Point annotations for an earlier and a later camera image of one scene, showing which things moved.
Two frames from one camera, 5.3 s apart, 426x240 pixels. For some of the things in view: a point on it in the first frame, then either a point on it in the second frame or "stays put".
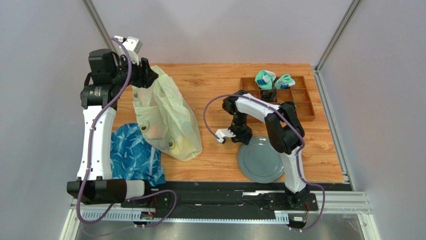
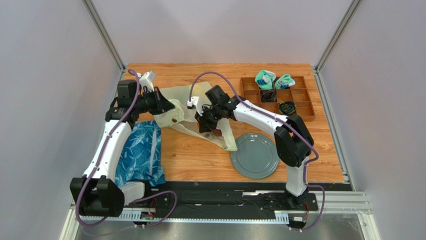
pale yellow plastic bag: x=166 y=118 -> x=182 y=116
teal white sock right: x=284 y=81 stays put
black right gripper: x=241 y=135 -> x=206 y=120
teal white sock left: x=264 y=79 stays put
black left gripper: x=145 y=76 -> x=161 y=105
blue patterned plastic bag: x=133 y=157 stays put
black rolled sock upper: x=269 y=95 stays put
